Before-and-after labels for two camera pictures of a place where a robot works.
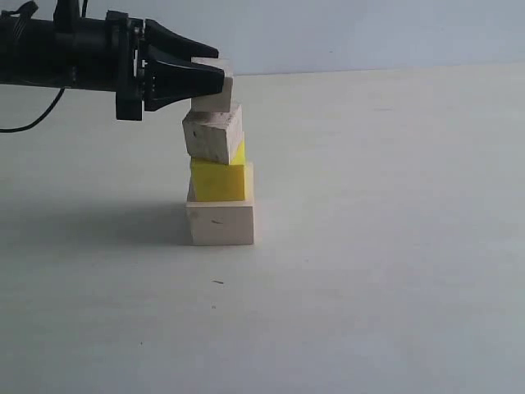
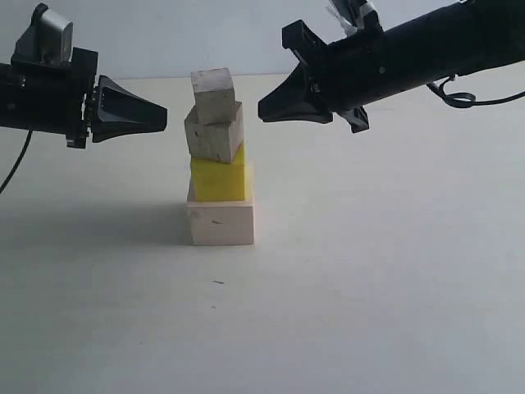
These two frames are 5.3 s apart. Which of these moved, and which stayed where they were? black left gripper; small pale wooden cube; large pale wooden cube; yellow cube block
Moved: black left gripper; small pale wooden cube
Stayed: large pale wooden cube; yellow cube block
